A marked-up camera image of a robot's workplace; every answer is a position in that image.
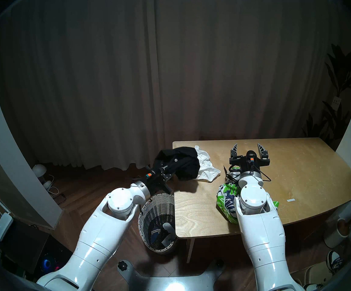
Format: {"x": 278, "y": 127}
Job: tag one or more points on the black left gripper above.
{"x": 158, "y": 179}

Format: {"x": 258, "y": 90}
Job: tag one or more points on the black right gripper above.
{"x": 245, "y": 163}

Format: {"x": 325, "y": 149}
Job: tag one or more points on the black garment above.
{"x": 184, "y": 163}

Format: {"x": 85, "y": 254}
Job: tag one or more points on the white satin garment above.
{"x": 205, "y": 169}

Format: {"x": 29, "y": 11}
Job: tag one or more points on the navy green leaf print shorts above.
{"x": 227, "y": 199}

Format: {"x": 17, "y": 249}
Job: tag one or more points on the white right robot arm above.
{"x": 263, "y": 232}

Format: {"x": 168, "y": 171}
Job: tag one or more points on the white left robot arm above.
{"x": 102, "y": 232}

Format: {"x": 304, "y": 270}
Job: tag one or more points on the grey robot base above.
{"x": 169, "y": 282}

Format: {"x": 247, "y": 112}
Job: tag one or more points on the woven wicker laundry hamper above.
{"x": 155, "y": 208}

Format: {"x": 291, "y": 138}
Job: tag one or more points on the white blue garment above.
{"x": 160, "y": 235}

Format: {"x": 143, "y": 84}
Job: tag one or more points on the light wooden table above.
{"x": 308, "y": 172}

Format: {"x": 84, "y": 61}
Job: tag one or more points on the white paper plant tag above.
{"x": 336, "y": 102}

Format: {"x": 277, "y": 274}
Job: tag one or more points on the long grey curtain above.
{"x": 133, "y": 81}

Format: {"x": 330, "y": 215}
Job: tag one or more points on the white cylindrical bin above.
{"x": 336, "y": 232}

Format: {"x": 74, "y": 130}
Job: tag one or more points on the white mushroom lamp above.
{"x": 39, "y": 170}

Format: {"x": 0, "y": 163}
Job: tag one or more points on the potted plant with paper tag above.
{"x": 342, "y": 75}

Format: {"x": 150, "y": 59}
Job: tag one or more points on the black white sneaker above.
{"x": 334, "y": 261}

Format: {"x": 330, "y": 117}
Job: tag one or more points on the black computer case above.
{"x": 33, "y": 251}

